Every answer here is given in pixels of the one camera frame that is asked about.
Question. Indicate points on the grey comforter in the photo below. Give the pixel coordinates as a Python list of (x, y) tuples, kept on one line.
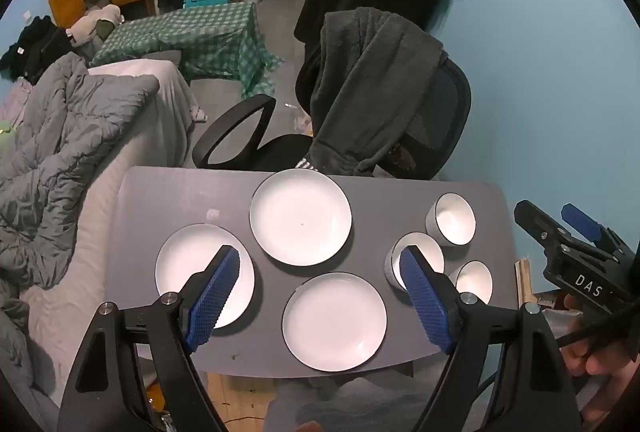
[(65, 137)]

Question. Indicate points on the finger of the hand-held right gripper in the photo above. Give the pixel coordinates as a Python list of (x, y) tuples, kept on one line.
[(580, 219), (537, 222)]

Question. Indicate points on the black office chair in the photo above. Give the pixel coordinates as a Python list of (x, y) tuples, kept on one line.
[(450, 112)]

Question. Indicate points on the green checkered tablecloth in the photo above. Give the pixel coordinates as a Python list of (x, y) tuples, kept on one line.
[(200, 32)]

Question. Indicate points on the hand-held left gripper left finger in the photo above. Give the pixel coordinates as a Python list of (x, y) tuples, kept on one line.
[(215, 297)]

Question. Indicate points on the person's right hand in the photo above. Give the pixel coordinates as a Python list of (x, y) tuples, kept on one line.
[(585, 357)]

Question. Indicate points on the pile of black clothes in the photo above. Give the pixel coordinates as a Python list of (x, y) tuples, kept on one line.
[(35, 47)]

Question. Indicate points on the grey fleece robe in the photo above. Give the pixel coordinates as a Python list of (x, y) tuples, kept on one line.
[(365, 77)]

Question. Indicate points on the small white cloth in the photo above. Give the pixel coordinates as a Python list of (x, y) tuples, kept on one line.
[(200, 115)]

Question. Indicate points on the white plate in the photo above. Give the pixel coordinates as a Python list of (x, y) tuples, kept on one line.
[(335, 322), (300, 217), (185, 262)]

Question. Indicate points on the beige clothes pile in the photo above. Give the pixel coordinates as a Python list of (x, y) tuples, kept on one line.
[(95, 25)]

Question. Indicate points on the crumpled plastic bag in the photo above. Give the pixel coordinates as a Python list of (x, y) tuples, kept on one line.
[(304, 122)]

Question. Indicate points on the white bed sheet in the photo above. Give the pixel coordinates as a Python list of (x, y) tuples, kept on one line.
[(150, 122)]

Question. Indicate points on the white bowl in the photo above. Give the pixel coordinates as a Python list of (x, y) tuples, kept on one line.
[(475, 279), (452, 219), (425, 252)]

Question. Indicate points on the wooden board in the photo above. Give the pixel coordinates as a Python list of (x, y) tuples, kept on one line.
[(524, 282)]

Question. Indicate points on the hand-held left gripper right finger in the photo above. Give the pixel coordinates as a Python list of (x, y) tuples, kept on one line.
[(422, 297)]

